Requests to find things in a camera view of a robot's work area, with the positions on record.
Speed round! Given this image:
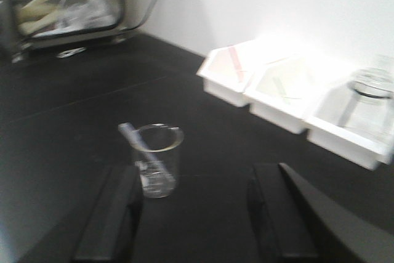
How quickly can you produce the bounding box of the glass stirring rod middle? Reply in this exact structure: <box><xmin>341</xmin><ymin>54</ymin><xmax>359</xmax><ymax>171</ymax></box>
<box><xmin>272</xmin><ymin>76</ymin><xmax>291</xmax><ymax>105</ymax></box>

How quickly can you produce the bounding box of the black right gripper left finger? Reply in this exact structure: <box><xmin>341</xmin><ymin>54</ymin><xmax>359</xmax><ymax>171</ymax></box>
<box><xmin>73</xmin><ymin>166</ymin><xmax>143</xmax><ymax>262</ymax></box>

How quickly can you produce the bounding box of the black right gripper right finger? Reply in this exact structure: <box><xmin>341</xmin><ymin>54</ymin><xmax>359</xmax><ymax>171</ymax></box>
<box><xmin>246</xmin><ymin>163</ymin><xmax>319</xmax><ymax>259</ymax></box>

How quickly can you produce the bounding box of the clear glass flask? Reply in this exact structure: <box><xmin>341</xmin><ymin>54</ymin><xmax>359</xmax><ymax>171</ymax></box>
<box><xmin>337</xmin><ymin>55</ymin><xmax>393</xmax><ymax>143</ymax></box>

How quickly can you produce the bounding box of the right white storage bin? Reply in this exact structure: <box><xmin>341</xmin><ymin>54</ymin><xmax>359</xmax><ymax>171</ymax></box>
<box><xmin>306</xmin><ymin>67</ymin><xmax>393</xmax><ymax>170</ymax></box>

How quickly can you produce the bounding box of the clear plastic pipette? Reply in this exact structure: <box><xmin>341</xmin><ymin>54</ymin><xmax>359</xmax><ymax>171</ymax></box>
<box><xmin>118</xmin><ymin>123</ymin><xmax>175</xmax><ymax>182</ymax></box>

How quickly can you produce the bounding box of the transparent glove box cabinet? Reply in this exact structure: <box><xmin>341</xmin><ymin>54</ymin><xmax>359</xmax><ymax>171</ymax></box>
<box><xmin>1</xmin><ymin>0</ymin><xmax>158</xmax><ymax>65</ymax></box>

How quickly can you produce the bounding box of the left white storage bin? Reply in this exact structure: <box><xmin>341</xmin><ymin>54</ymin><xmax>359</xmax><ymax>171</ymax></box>
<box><xmin>196</xmin><ymin>40</ymin><xmax>275</xmax><ymax>107</ymax></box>

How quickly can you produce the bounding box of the white storage bin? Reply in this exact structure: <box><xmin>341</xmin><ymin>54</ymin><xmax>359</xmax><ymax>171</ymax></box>
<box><xmin>244</xmin><ymin>55</ymin><xmax>356</xmax><ymax>134</ymax></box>
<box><xmin>306</xmin><ymin>67</ymin><xmax>393</xmax><ymax>170</ymax></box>
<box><xmin>196</xmin><ymin>40</ymin><xmax>275</xmax><ymax>107</ymax></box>

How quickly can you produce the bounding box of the glass stirring rod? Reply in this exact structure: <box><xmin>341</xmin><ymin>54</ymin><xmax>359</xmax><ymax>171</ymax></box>
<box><xmin>228</xmin><ymin>46</ymin><xmax>246</xmax><ymax>83</ymax></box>
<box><xmin>272</xmin><ymin>76</ymin><xmax>291</xmax><ymax>105</ymax></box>

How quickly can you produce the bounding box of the glass stirring rod left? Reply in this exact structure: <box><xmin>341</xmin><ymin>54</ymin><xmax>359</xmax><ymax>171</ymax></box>
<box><xmin>228</xmin><ymin>46</ymin><xmax>246</xmax><ymax>83</ymax></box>

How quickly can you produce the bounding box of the metal latch handle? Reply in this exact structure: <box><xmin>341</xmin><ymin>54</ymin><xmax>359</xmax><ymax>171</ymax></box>
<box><xmin>57</xmin><ymin>47</ymin><xmax>87</xmax><ymax>59</ymax></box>

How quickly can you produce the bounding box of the middle white storage bin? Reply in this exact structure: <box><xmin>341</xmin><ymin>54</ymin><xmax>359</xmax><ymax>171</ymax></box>
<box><xmin>244</xmin><ymin>55</ymin><xmax>356</xmax><ymax>134</ymax></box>

